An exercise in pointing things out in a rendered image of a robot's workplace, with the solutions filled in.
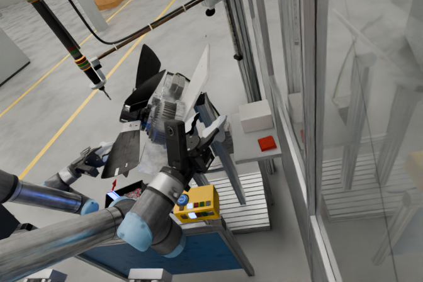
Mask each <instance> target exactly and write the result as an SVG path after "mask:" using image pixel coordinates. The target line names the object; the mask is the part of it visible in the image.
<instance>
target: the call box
mask: <svg viewBox="0 0 423 282"><path fill-rule="evenodd" d="M182 195H186V197H187V199H188V200H187V202H186V203H185V204H184V210H182V211H179V206H182V205H179V204H178V202H177V203H176V204H175V206H174V215H175V216H176V217H177V218H178V219H179V220H180V222H181V223H185V222H194V221H199V220H208V219H214V218H220V204H219V194H218V193H217V191H216V189H215V187H214V185H213V184H211V185H207V186H200V187H195V188H190V190H189V191H188V192H186V191H185V190H184V191H183V193H182ZM202 201H204V202H205V206H202V207H200V202H202ZM206 201H211V205H210V206H206ZM197 202H198V207H197V208H193V204H194V203H197ZM189 203H192V208H188V204H189ZM211 210H213V212H214V214H215V215H211V216H205V217H196V218H191V217H190V216H189V213H198V212H200V213H201V212H207V211H211ZM184 214H186V215H187V216H188V219H182V218H181V216H180V215H184Z"/></svg>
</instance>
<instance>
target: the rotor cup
mask: <svg viewBox="0 0 423 282"><path fill-rule="evenodd" d="M126 105H127V104H125V103H124V104H123V108H122V110H121V114H120V119H119V122H120V123H126V122H127V121H128V122H131V121H138V120H140V121H142V124H141V127H140V131H144V130H145V127H146V124H147V121H148V119H149V115H150V111H151V107H152V105H151V104H148V105H147V107H146V108H142V109H141V110H136V111H133V112H130V113H129V111H130V110H128V109H129V107H126ZM121 119H123V120H127V121H123V120H121Z"/></svg>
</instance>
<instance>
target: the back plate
mask: <svg viewBox="0 0 423 282"><path fill-rule="evenodd" d="M209 56H210V45H209V44H207V45H206V48H205V50H204V52H203V55H202V56H201V59H200V61H199V63H198V66H197V68H196V70H195V73H194V74H193V76H192V79H191V81H190V83H189V86H188V88H187V90H186V92H185V94H184V97H183V99H182V102H184V103H185V109H184V116H183V122H184V123H186V120H187V119H188V116H189V114H190V113H191V110H192V109H193V106H194V105H195V103H196V100H197V99H198V97H199V95H200V93H201V91H202V89H203V87H204V85H205V83H206V81H207V79H208V77H209Z"/></svg>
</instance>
